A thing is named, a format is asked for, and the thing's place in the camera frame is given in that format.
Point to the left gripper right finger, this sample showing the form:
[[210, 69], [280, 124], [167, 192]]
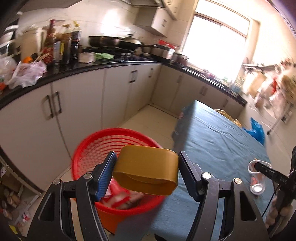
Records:
[[227, 205]]

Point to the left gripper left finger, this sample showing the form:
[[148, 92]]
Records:
[[53, 218]]

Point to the clear plastic cup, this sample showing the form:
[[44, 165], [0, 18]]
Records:
[[257, 182]]

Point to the yellow plastic container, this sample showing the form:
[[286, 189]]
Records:
[[147, 170]]

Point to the right hand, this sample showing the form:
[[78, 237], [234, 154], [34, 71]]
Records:
[[286, 213]]

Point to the red plastic basket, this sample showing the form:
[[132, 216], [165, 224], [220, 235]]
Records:
[[93, 150]]

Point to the blue plastic bag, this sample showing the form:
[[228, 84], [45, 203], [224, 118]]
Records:
[[256, 131]]

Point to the blue table cloth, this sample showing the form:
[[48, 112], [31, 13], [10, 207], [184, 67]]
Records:
[[219, 147]]

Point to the hanging plastic bags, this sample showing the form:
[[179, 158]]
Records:
[[277, 92]]

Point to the pink white plastic bag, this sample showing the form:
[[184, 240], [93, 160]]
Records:
[[26, 74]]

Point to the red label sauce bottle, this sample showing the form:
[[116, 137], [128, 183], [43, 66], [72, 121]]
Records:
[[49, 44]]

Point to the white small box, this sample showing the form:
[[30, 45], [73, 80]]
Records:
[[86, 57]]

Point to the green cloth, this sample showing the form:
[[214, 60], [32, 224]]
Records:
[[101, 56]]

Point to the dark soy sauce bottle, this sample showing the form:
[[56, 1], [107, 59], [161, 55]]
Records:
[[66, 44]]

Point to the black frying pan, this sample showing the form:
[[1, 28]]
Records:
[[104, 41]]

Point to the white electric kettle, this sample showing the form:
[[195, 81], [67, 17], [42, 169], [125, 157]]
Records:
[[32, 41]]

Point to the black vinegar bottle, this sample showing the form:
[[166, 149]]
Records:
[[75, 42]]

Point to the silver rice cooker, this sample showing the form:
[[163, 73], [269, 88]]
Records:
[[163, 50]]

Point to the black wok with handle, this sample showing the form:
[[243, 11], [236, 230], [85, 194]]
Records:
[[130, 43]]

